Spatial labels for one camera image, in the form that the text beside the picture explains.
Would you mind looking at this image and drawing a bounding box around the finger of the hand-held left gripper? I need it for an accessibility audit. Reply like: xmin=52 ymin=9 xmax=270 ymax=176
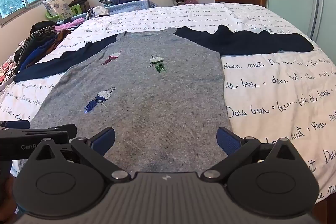
xmin=0 ymin=120 xmax=31 ymax=130
xmin=0 ymin=123 xmax=77 ymax=139

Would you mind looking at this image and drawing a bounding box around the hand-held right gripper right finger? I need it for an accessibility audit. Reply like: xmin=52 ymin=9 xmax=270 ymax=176
xmin=201 ymin=127 xmax=305 ymax=182

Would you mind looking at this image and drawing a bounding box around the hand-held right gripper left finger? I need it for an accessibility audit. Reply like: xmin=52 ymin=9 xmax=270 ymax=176
xmin=28 ymin=127 xmax=132 ymax=182

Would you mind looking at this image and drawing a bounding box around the grey sweater with navy sleeves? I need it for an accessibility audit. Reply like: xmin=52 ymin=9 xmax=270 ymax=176
xmin=13 ymin=25 xmax=315 ymax=174

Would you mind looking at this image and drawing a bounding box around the stack of folded dark clothes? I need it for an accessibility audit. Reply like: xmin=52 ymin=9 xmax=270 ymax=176
xmin=26 ymin=29 xmax=72 ymax=67

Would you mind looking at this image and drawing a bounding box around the red floral cloth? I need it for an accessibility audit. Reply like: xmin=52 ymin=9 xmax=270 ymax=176
xmin=0 ymin=55 xmax=19 ymax=86

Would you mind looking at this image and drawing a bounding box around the blue garment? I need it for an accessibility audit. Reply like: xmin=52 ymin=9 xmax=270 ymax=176
xmin=18 ymin=43 xmax=57 ymax=73

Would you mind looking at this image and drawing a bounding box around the white script-printed blanket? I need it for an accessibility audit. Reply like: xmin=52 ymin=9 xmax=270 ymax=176
xmin=0 ymin=1 xmax=336 ymax=214

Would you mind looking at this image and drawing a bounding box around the striped garment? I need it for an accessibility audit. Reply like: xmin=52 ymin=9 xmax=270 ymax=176
xmin=14 ymin=28 xmax=57 ymax=63

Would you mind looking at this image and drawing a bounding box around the black garment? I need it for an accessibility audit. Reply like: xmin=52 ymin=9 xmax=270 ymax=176
xmin=30 ymin=21 xmax=57 ymax=35

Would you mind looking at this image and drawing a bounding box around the pink garment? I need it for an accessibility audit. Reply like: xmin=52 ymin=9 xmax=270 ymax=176
xmin=54 ymin=17 xmax=85 ymax=32

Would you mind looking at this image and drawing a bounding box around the floral pillow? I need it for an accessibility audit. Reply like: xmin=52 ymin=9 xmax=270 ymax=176
xmin=42 ymin=0 xmax=73 ymax=21

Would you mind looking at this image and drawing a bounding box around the green plastic stool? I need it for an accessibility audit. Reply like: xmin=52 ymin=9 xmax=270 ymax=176
xmin=46 ymin=4 xmax=82 ymax=22

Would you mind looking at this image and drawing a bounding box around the dark bag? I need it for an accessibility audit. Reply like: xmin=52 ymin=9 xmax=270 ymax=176
xmin=69 ymin=0 xmax=91 ymax=13

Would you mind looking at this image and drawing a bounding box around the light blue quilt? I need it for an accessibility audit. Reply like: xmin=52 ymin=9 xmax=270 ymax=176
xmin=56 ymin=0 xmax=160 ymax=25

